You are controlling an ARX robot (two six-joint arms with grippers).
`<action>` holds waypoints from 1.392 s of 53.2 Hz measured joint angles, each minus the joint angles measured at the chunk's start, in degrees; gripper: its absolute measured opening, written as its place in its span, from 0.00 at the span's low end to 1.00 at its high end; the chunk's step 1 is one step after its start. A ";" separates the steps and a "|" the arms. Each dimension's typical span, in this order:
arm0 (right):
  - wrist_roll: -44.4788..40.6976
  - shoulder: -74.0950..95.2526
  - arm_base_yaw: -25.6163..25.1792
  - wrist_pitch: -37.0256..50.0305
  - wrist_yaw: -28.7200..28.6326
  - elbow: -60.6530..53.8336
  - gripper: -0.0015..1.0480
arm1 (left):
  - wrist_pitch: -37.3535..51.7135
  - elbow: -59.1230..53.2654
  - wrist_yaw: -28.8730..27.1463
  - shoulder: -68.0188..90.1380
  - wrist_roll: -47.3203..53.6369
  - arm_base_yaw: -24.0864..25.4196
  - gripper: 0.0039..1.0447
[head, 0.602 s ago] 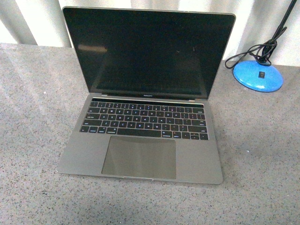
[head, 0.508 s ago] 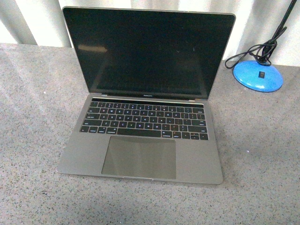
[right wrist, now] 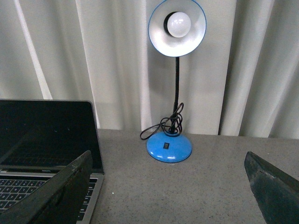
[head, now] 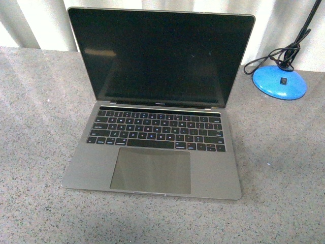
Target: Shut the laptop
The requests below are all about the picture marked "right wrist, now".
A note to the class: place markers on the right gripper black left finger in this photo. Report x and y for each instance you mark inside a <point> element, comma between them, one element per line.
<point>58,201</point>

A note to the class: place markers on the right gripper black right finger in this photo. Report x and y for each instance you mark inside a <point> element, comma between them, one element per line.
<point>276,192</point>

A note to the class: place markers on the grey laptop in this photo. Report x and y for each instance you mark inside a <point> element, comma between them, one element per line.
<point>38,138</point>

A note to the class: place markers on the white curtain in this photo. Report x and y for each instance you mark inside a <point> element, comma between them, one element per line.
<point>243,79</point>

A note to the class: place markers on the blue desk lamp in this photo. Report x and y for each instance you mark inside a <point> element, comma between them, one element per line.
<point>176,28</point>

